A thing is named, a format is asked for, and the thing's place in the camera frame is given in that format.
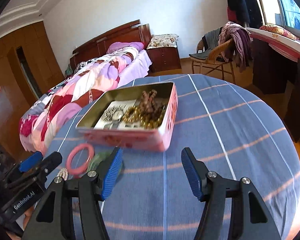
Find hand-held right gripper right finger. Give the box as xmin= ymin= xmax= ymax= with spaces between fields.
xmin=181 ymin=147 xmax=283 ymax=240

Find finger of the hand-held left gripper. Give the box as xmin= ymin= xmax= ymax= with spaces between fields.
xmin=5 ymin=151 xmax=63 ymax=188
xmin=0 ymin=151 xmax=44 ymax=180

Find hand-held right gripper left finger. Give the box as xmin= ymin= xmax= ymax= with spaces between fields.
xmin=21 ymin=147 xmax=124 ymax=240

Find silver bead bracelet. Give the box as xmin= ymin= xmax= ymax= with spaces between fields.
xmin=55 ymin=168 xmax=70 ymax=180

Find green bangle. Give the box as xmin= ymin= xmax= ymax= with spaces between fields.
xmin=86 ymin=151 xmax=115 ymax=173

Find pink bangle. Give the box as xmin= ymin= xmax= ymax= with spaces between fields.
xmin=66 ymin=144 xmax=94 ymax=178

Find pink tin box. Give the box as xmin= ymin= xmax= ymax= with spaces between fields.
xmin=75 ymin=81 xmax=178 ymax=152

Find blue checked tablecloth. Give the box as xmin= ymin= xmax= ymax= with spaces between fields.
xmin=44 ymin=74 xmax=300 ymax=240

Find silver wristwatch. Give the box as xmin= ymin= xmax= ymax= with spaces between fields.
xmin=104 ymin=106 xmax=127 ymax=129

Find white card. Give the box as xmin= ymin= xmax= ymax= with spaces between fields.
xmin=94 ymin=100 xmax=140 ymax=130

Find patchwork quilt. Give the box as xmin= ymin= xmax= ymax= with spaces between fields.
xmin=19 ymin=51 xmax=140 ymax=155

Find wooden wardrobe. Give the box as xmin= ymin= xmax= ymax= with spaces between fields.
xmin=0 ymin=21 xmax=65 ymax=160

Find black white patterned blanket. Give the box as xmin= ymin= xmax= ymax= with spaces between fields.
xmin=74 ymin=59 xmax=98 ymax=73

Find purple bed sheet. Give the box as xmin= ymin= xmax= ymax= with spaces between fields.
xmin=116 ymin=49 xmax=153 ymax=88

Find dark wooden nightstand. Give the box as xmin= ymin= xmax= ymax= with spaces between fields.
xmin=147 ymin=46 xmax=182 ymax=73

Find wicker chair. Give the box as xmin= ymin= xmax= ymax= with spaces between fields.
xmin=189 ymin=38 xmax=237 ymax=83

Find purple pillow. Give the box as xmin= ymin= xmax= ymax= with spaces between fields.
xmin=107 ymin=41 xmax=145 ymax=55

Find dark wooden desk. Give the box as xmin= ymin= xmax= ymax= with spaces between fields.
xmin=250 ymin=36 xmax=300 ymax=143

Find dark wooden bed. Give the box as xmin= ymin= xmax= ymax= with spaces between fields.
xmin=69 ymin=19 xmax=152 ymax=70

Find floral pillow with white ground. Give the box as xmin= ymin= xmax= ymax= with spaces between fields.
xmin=147 ymin=34 xmax=178 ymax=50

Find grey garment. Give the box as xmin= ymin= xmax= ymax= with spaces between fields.
xmin=192 ymin=27 xmax=224 ymax=62

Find purple pink garment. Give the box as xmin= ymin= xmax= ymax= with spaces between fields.
xmin=219 ymin=22 xmax=253 ymax=70

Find white pink desk cloth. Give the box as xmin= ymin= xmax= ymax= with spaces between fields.
xmin=245 ymin=27 xmax=300 ymax=65

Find red garment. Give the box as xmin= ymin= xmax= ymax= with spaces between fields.
xmin=227 ymin=7 xmax=237 ymax=22

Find floral pillow with pink ground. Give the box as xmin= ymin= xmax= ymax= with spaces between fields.
xmin=259 ymin=24 xmax=299 ymax=41

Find hanging black coats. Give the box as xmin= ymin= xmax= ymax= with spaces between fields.
xmin=226 ymin=0 xmax=263 ymax=29

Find window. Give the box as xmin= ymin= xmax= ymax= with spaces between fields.
xmin=252 ymin=0 xmax=300 ymax=34

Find brown bead bracelets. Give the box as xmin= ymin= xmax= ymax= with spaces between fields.
xmin=122 ymin=106 xmax=164 ymax=130

